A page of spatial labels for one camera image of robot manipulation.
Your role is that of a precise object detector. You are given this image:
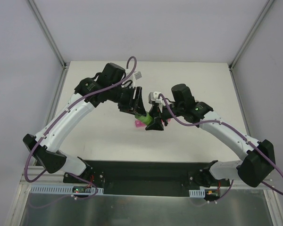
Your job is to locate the green pill bottle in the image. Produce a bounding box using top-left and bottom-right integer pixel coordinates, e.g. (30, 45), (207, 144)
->
(141, 113), (154, 126)

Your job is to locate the pink weekly pill organizer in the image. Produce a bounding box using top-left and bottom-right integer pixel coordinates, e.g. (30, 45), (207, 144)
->
(135, 120), (164, 128)

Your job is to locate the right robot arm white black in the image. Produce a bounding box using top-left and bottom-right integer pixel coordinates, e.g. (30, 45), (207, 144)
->
(146, 84), (275, 187)

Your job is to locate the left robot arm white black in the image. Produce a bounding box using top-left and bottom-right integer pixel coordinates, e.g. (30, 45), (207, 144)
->
(23, 63), (147, 183)

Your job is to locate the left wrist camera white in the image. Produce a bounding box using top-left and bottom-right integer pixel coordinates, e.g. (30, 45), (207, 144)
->
(131, 71), (142, 87)

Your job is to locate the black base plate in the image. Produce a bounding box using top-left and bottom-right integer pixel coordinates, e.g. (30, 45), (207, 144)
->
(62, 158), (241, 196)

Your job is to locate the left aluminium frame post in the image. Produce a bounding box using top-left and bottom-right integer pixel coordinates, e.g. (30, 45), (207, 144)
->
(26, 0), (67, 69)

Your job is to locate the aluminium frame post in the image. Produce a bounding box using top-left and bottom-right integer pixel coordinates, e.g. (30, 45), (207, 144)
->
(229, 0), (276, 71)
(26, 0), (67, 69)

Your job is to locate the right white cable duct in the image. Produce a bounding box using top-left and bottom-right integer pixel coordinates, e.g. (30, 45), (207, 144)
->
(189, 189), (206, 198)

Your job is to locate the white cable duct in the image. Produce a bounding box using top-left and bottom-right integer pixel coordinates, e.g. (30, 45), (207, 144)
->
(189, 189), (206, 198)
(30, 185), (104, 195)

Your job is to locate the right aluminium frame post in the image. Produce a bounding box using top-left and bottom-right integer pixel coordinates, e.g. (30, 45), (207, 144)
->
(229, 0), (276, 71)

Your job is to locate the front aluminium rail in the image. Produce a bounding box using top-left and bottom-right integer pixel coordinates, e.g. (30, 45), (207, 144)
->
(20, 164), (67, 186)

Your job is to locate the left white cable duct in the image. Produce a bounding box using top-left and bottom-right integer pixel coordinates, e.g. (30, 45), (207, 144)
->
(30, 185), (104, 195)

